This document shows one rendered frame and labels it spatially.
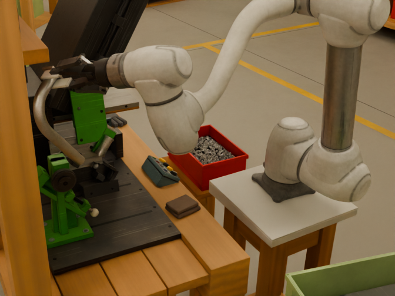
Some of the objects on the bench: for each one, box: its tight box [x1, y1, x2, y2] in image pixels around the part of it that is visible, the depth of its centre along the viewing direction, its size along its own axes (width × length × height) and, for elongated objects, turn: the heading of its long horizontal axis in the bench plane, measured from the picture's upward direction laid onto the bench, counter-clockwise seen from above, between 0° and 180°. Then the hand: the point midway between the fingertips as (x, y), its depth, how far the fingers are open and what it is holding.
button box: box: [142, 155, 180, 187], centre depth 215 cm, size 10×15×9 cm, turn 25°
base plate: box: [40, 121, 181, 275], centre depth 218 cm, size 42×110×2 cm, turn 25°
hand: (56, 78), depth 154 cm, fingers closed on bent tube, 3 cm apart
